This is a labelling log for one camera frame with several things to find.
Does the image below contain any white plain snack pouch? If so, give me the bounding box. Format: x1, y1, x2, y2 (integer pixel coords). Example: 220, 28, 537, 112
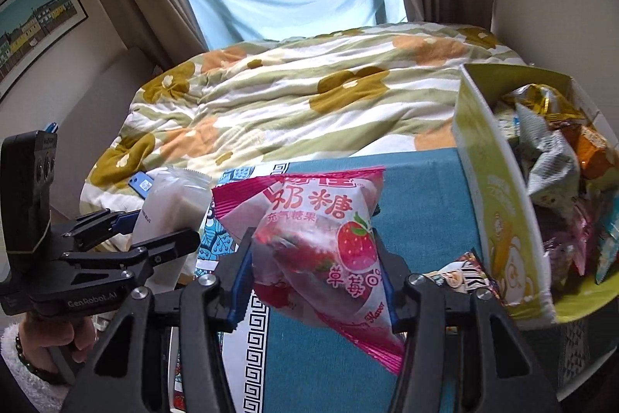
131, 167, 212, 293

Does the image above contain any gold foil snack bag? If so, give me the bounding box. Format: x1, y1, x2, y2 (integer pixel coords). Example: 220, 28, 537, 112
501, 83, 587, 122

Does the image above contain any pink striped snack bag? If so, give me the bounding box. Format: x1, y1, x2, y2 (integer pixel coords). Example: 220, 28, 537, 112
540, 201, 594, 290

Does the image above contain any beaded bracelet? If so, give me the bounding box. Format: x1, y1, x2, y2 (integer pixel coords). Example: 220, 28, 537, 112
14, 333, 74, 387

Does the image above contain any orange small snack bag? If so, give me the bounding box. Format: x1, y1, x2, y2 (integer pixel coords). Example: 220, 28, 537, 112
559, 123, 616, 180

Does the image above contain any yellow green cardboard box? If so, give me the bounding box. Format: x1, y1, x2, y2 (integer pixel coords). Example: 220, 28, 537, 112
452, 64, 618, 329

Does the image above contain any blue patterned table mat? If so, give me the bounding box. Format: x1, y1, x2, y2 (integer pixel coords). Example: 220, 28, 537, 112
219, 149, 480, 412

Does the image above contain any pink strawberry candy bag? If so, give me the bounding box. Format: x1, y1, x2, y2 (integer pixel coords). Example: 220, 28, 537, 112
213, 167, 404, 374

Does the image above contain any framed houses picture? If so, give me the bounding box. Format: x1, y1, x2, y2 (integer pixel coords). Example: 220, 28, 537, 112
1, 0, 88, 95

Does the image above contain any brown jerky snack bag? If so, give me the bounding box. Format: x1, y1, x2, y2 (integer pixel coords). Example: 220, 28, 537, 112
425, 249, 499, 298

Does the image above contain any grey crumpled snack bag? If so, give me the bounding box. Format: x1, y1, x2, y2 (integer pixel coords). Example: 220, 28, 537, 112
516, 104, 580, 217

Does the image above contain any blue red snack bag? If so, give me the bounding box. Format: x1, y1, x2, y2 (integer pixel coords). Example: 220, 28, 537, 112
595, 192, 619, 285

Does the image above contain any blue white pen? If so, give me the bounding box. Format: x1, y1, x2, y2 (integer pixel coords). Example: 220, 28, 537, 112
44, 123, 59, 133

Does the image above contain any floral striped duvet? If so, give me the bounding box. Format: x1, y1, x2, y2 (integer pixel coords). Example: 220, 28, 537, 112
80, 23, 520, 213

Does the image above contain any person's left hand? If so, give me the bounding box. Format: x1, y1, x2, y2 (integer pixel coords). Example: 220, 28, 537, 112
19, 314, 96, 373

